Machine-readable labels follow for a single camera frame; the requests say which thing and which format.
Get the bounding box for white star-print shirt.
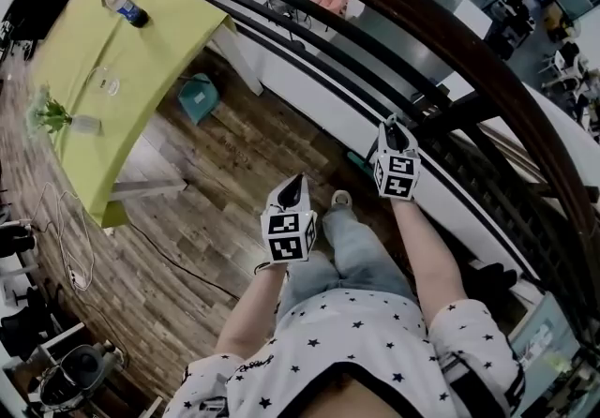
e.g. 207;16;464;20
161;289;527;418

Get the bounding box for white ribbed vase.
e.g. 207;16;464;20
70;114;103;136

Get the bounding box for grey office chair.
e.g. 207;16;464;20
38;342;128;409

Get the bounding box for green tablecloth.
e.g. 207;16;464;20
30;0;238;229

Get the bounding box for black bag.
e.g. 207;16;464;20
468;262;519;296

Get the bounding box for person's right forearm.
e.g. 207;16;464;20
390;198;470;326

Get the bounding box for clear glass mug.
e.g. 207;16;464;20
87;67;123;97

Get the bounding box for white power strip with cables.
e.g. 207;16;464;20
22;180;97;291

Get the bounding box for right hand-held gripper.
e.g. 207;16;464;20
373;121;422;201

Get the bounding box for person's left forearm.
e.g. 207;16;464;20
215;261;290;359

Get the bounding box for teal notice board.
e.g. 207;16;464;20
509;292;582;389

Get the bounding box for vase with green plant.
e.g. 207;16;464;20
25;85;74;136

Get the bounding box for light blue jeans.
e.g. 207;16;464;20
275;206;419;329

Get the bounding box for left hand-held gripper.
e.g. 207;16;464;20
260;173;319;263

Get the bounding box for black office chair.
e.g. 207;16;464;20
0;303;58;359
8;0;75;41

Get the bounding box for teal bin under table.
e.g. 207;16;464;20
176;72;221;126

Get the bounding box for white desk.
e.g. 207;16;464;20
452;0;493;38

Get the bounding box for cola bottle with blue label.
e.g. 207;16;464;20
100;0;151;29

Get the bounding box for black power cable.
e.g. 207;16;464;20
127;222;241;302

